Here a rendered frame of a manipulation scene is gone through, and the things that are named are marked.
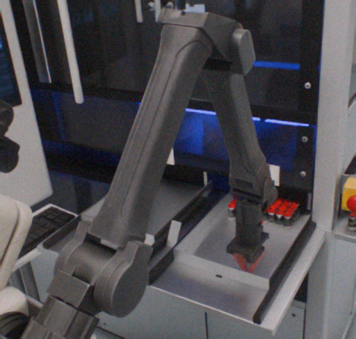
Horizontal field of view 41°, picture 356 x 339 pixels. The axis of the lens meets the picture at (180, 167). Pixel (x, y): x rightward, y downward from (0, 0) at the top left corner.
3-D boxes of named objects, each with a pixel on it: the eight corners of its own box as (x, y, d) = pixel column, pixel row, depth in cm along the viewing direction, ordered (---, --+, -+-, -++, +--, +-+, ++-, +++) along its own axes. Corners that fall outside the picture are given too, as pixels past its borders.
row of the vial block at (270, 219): (233, 212, 140) (233, 199, 138) (292, 227, 131) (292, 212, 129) (230, 216, 138) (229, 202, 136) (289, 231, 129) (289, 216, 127)
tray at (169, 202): (147, 175, 166) (145, 166, 165) (212, 189, 154) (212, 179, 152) (82, 224, 141) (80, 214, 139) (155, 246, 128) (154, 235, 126)
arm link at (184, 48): (158, -21, 66) (222, -16, 61) (198, 27, 77) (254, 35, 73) (44, 289, 62) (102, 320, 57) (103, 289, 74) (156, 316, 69)
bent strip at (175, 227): (174, 237, 131) (172, 219, 128) (183, 240, 130) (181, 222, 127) (144, 266, 121) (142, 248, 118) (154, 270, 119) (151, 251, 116)
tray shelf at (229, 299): (135, 177, 169) (135, 172, 169) (333, 221, 135) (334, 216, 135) (37, 250, 133) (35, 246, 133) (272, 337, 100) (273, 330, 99)
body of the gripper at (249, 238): (269, 239, 111) (270, 212, 108) (252, 262, 103) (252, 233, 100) (244, 233, 114) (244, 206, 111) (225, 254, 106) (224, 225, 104)
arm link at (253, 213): (231, 198, 103) (255, 204, 100) (245, 186, 108) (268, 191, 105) (231, 225, 106) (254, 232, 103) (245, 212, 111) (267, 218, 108)
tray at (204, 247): (231, 198, 147) (231, 188, 146) (314, 218, 134) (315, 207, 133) (174, 260, 122) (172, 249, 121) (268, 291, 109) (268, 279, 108)
